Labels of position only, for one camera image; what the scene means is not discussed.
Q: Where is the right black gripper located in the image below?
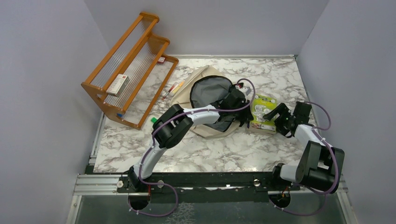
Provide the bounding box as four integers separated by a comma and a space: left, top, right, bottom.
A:
262, 103, 295, 136

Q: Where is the green cartoon book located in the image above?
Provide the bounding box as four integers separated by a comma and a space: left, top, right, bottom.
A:
248, 94, 277, 135

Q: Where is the beige canvas backpack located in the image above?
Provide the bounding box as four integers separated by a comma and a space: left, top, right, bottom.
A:
170, 65, 240, 139

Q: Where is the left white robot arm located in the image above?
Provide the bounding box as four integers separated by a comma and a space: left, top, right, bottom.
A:
127, 85, 255, 192

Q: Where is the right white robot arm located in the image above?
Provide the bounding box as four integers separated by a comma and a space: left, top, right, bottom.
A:
263, 101, 345, 195

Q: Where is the orange yellow highlighter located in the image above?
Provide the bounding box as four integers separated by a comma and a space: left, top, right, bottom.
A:
171, 81, 184, 96

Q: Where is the red clear pen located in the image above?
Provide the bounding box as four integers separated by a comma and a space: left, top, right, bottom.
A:
161, 82, 178, 100

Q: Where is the orange wooden shelf rack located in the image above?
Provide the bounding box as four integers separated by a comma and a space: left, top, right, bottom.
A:
81, 12, 179, 130

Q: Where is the white red small box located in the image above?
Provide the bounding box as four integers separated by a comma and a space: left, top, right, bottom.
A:
106, 74, 129, 97

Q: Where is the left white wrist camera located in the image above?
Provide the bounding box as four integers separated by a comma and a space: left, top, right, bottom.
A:
235, 84, 252, 99

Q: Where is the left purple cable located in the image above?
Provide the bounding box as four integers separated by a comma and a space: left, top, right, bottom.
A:
127, 77, 257, 217

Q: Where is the purple cable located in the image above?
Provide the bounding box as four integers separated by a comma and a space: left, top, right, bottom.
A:
268, 101, 340, 217
127, 77, 257, 217

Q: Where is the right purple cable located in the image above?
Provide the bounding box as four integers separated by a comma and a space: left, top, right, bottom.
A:
268, 101, 340, 217

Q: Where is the black metal base frame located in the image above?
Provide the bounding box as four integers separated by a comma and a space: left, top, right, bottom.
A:
72, 164, 349, 205

